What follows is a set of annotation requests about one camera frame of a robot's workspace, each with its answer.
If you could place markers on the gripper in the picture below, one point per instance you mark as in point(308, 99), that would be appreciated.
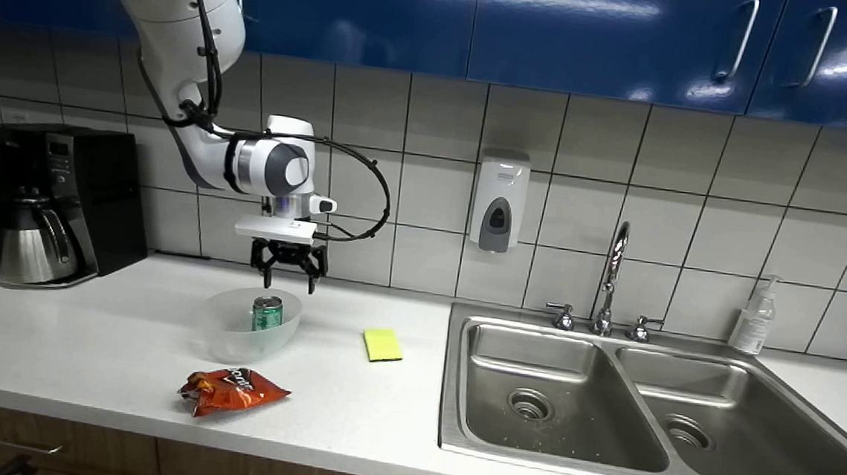
point(290, 249)

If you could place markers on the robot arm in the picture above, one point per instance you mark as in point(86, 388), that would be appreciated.
point(178, 19)

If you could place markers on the green can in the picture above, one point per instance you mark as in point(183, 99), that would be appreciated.
point(267, 316)

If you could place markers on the translucent white bowl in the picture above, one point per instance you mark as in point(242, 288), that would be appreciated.
point(230, 332)

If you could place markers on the yellow sponge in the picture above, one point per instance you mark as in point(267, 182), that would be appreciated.
point(382, 345)

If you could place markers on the orange chip bag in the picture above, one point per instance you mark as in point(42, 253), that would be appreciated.
point(230, 392)

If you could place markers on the black coffee maker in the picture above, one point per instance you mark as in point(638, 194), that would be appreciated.
point(91, 192)

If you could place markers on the wooden drawer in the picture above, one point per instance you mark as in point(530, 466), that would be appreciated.
point(95, 449)
point(213, 469)

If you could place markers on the steel coffee carafe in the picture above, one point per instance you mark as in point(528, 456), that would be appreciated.
point(32, 244)

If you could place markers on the chrome tap lever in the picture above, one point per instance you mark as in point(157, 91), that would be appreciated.
point(562, 318)
point(641, 329)

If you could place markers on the steel double sink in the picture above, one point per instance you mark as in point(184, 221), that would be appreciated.
point(568, 404)

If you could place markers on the chrome tap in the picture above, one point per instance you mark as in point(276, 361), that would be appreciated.
point(609, 280)

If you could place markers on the clear pump bottle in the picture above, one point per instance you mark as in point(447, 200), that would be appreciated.
point(753, 324)

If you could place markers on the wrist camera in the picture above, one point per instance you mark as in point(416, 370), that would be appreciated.
point(275, 229)

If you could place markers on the wall soap dispenser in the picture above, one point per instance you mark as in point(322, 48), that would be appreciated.
point(499, 198)

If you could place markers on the blue wall cabinet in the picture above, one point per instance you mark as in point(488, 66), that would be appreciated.
point(558, 23)

